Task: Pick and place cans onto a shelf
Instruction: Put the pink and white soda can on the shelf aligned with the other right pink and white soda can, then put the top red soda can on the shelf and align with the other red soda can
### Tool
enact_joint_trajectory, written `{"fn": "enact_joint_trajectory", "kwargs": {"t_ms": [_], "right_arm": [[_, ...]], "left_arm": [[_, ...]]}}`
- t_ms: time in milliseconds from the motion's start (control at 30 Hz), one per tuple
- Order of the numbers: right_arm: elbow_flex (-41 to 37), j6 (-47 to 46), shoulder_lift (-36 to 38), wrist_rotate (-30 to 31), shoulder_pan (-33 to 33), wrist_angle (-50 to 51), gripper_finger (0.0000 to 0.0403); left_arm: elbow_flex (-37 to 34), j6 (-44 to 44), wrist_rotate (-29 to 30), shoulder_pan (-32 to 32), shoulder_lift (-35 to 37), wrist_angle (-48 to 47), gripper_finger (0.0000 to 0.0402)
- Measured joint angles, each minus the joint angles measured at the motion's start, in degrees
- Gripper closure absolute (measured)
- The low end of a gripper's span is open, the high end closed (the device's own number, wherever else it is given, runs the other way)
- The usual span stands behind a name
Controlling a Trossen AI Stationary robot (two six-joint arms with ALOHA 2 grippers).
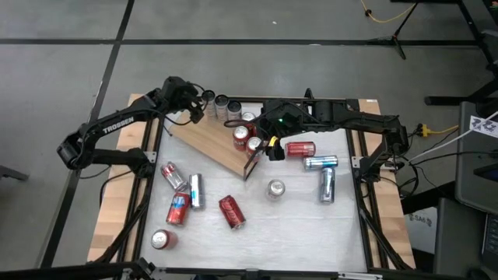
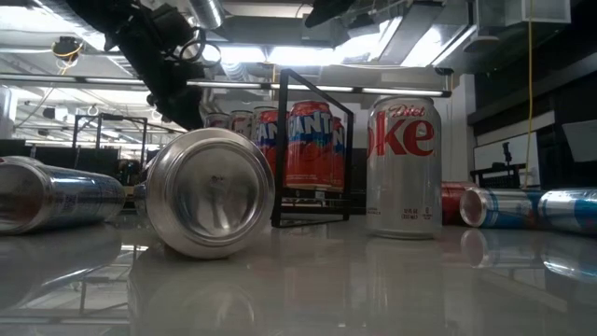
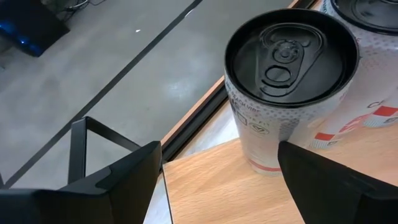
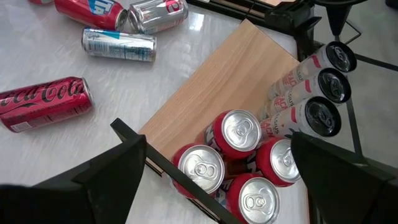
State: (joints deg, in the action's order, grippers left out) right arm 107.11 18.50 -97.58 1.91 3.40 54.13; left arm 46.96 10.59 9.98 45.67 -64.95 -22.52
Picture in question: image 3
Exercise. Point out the black equipment with blue light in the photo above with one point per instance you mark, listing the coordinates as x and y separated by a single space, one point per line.
28 28

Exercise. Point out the white slim can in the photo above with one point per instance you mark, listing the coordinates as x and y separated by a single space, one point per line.
376 62
289 59

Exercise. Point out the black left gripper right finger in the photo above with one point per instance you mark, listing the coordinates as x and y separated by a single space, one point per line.
335 196

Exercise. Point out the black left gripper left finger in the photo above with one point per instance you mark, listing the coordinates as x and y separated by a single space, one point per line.
133 186

